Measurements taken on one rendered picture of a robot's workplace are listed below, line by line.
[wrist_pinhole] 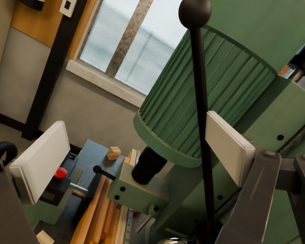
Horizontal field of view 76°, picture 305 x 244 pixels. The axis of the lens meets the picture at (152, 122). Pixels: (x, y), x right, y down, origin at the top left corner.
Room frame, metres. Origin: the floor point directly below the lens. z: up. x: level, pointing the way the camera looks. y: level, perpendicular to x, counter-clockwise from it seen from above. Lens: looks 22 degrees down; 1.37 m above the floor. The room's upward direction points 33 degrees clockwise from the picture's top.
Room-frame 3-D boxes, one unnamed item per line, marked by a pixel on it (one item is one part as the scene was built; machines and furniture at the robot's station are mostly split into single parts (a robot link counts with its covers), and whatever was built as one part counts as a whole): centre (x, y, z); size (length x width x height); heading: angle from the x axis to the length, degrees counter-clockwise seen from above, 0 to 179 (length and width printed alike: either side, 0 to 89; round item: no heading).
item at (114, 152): (0.63, 0.06, 0.92); 0.04 x 0.03 x 0.04; 146
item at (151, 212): (0.37, -0.12, 1.00); 0.02 x 0.02 x 0.10; 13
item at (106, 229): (0.40, -0.03, 0.93); 0.18 x 0.02 x 0.06; 13
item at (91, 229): (0.37, 0.00, 0.93); 0.19 x 0.02 x 0.05; 13
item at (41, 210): (0.35, 0.14, 0.91); 0.15 x 0.14 x 0.09; 13
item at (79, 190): (0.37, 0.06, 0.95); 0.09 x 0.07 x 0.09; 13
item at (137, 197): (0.40, -0.07, 1.03); 0.14 x 0.07 x 0.09; 103
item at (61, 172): (0.32, 0.11, 1.02); 0.03 x 0.03 x 0.01
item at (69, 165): (0.35, 0.14, 0.99); 0.13 x 0.11 x 0.06; 13
